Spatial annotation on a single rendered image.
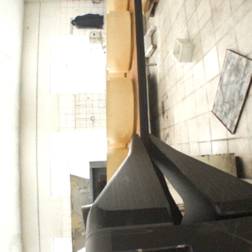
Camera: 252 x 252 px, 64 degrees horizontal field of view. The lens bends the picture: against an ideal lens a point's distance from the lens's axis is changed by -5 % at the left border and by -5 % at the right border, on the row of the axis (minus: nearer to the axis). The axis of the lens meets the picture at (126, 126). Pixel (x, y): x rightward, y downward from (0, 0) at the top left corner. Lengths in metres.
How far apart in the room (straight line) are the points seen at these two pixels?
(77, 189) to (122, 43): 1.44
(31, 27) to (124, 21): 5.71
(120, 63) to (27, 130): 4.92
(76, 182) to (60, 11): 4.93
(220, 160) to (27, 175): 4.18
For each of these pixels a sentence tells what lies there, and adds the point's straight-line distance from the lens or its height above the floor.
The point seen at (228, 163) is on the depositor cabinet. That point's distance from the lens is 1.74.
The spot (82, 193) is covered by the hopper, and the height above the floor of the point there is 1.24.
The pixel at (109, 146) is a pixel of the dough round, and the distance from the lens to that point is 0.21.
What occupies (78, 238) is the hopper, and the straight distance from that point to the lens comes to 1.64.
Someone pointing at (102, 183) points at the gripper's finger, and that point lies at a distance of 0.56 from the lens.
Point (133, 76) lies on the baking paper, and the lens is 0.16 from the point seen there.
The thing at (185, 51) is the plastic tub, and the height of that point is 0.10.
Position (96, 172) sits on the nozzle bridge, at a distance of 1.58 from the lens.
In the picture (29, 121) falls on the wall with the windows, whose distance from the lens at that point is 5.08.
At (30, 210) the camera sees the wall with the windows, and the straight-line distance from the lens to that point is 5.18.
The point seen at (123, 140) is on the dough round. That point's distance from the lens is 0.15.
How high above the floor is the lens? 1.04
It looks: 5 degrees down
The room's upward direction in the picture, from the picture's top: 92 degrees counter-clockwise
